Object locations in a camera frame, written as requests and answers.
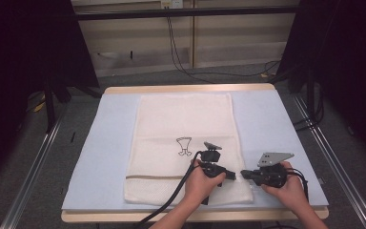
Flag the wooden table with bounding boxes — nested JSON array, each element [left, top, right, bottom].
[[60, 83, 330, 223]]

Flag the white power outlet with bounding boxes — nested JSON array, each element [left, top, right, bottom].
[[160, 0, 185, 10]]

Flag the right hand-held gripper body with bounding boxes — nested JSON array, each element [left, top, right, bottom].
[[253, 152, 295, 189]]

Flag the black wall cable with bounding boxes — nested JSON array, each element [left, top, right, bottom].
[[166, 15, 281, 84]]

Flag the thick black gripper cable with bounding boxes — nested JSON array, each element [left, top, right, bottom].
[[132, 150, 203, 229]]

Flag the cream towel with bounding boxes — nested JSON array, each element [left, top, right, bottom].
[[123, 92, 254, 206]]

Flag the light blue table mat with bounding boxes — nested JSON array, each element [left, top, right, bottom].
[[61, 89, 330, 212]]

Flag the black horizontal bar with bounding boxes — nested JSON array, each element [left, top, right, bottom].
[[74, 5, 300, 21]]

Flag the black curtain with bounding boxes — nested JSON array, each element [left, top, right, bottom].
[[0, 0, 101, 192], [275, 0, 366, 170]]

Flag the black metal stand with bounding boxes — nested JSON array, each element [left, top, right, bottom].
[[43, 75, 58, 134]]

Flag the aluminium floor rail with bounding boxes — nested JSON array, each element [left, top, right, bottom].
[[0, 104, 69, 229], [293, 94, 366, 229]]

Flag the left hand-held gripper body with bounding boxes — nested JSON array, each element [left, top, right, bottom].
[[199, 141, 229, 206]]

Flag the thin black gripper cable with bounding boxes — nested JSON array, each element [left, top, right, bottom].
[[285, 167, 310, 203]]

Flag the person's right hand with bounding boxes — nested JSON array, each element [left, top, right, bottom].
[[260, 160, 307, 209]]

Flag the person's left hand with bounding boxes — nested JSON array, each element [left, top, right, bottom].
[[183, 158, 227, 207]]

